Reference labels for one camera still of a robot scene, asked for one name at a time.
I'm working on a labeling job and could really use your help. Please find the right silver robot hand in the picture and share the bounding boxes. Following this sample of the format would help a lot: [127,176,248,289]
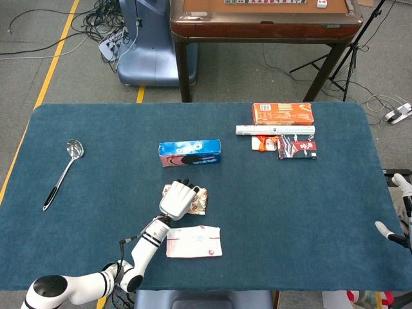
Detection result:
[375,173,412,248]

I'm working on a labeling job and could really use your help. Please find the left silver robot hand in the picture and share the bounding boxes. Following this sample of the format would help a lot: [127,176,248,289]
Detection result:
[158,178,202,221]

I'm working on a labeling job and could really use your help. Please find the silver snack packet red print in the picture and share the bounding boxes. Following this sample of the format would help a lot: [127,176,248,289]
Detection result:
[162,183,209,216]

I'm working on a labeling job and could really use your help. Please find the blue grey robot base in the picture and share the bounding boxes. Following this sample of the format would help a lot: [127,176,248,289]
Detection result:
[117,0,199,88]

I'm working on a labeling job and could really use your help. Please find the blue cookie box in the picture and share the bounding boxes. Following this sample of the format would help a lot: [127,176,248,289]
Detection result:
[158,138,222,168]

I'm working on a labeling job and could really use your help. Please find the long white tube box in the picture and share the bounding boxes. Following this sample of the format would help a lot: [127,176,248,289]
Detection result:
[235,124,316,137]

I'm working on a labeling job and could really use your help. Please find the orange cardboard box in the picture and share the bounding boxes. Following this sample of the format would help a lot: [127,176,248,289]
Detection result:
[251,102,315,126]

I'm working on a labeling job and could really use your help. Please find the flat white packet red print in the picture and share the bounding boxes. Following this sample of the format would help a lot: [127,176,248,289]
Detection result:
[165,225,223,259]

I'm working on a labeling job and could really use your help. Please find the red white bag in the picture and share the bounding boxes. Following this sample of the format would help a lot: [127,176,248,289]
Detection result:
[347,290,395,309]

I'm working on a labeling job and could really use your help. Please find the blue felt table cloth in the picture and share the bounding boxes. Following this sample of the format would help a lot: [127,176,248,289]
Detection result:
[0,102,403,292]

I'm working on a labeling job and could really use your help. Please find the small white orange packet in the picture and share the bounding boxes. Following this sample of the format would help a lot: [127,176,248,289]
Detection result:
[250,135,279,152]

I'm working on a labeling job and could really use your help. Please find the blue grey robot torso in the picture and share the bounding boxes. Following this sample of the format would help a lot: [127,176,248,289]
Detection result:
[133,289,274,309]

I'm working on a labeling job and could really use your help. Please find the dark red blue packet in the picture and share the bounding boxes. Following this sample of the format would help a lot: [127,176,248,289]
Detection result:
[276,135,319,160]

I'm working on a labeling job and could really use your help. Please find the white power strip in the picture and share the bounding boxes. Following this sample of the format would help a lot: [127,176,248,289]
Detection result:
[98,27,129,62]

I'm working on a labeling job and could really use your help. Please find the black tripod stand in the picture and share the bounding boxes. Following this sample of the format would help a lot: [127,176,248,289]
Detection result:
[289,0,387,102]

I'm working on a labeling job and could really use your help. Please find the brown mahjong table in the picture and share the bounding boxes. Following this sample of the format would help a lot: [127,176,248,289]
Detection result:
[169,0,364,103]

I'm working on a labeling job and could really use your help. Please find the row of mahjong tiles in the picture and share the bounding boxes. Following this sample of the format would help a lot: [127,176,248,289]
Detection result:
[224,0,307,5]

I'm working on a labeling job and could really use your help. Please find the steel ladle black handle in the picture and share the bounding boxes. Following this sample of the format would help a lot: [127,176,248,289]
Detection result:
[42,138,85,212]

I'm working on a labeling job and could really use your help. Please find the grey floor cable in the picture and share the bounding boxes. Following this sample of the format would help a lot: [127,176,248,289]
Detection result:
[362,94,405,113]

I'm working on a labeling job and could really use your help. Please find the tangled black cables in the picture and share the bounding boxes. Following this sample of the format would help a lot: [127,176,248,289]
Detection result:
[82,0,129,42]

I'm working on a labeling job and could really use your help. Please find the long black floor cable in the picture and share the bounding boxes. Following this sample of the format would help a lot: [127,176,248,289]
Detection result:
[0,8,97,57]

